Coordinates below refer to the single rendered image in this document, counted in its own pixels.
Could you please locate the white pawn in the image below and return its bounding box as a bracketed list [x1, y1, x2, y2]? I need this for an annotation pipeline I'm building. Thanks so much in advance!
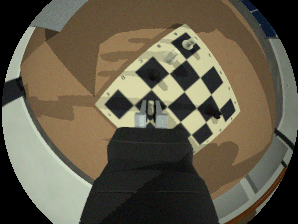
[182, 37, 197, 50]
[148, 101, 154, 115]

